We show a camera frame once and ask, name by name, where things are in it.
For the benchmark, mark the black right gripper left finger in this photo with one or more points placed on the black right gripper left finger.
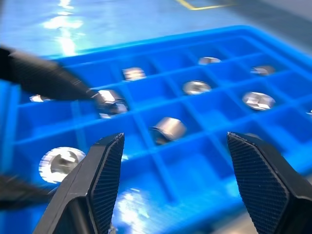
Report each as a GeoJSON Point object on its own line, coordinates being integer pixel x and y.
{"type": "Point", "coordinates": [83, 195]}

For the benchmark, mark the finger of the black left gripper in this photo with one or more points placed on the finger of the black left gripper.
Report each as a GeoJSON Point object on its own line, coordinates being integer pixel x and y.
{"type": "Point", "coordinates": [19, 192]}
{"type": "Point", "coordinates": [44, 78]}

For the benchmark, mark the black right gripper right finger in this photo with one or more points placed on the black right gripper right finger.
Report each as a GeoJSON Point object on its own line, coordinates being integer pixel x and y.
{"type": "Point", "coordinates": [268, 190]}

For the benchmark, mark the metal nut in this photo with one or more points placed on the metal nut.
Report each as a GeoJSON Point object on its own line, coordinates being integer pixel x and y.
{"type": "Point", "coordinates": [209, 60]}
{"type": "Point", "coordinates": [108, 103]}

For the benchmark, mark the blue compartment tray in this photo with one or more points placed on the blue compartment tray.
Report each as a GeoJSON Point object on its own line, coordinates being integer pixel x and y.
{"type": "Point", "coordinates": [195, 161]}

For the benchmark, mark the metal nut in blue tray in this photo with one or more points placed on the metal nut in blue tray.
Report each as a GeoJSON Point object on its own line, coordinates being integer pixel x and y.
{"type": "Point", "coordinates": [209, 60]}

